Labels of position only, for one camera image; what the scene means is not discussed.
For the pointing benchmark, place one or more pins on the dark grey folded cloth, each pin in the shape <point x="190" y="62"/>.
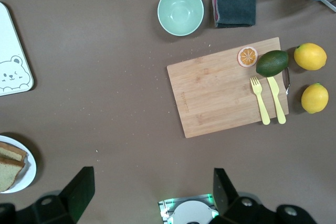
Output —
<point x="236" y="1"/>

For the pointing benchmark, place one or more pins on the pale green bowl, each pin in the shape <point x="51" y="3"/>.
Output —
<point x="180" y="11"/>

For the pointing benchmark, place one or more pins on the white round plate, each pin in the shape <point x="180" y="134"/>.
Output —
<point x="30" y="174"/>

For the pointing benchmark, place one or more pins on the yellow plastic fork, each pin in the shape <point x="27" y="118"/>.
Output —
<point x="262" y="106"/>

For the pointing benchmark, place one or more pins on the dark green avocado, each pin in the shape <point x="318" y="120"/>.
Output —
<point x="272" y="63"/>

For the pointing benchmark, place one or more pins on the cream tray with bear print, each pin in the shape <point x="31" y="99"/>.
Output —
<point x="13" y="37"/>

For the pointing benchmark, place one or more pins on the yellow plastic knife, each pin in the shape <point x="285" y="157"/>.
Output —
<point x="278" y="103"/>

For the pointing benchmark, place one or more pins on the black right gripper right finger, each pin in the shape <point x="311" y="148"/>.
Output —
<point x="225" y="197"/>

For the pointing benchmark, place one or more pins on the orange slice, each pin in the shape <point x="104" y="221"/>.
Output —
<point x="247" y="57"/>

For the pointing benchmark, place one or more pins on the yellow lemon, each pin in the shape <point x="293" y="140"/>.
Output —
<point x="314" y="98"/>
<point x="310" y="56"/>

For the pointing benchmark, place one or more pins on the bamboo cutting board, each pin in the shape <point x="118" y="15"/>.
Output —
<point x="215" y="90"/>

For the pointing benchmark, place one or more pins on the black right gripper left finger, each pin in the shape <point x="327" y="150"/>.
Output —
<point x="76" y="197"/>

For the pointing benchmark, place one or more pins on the plain bread slice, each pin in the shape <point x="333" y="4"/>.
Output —
<point x="9" y="176"/>

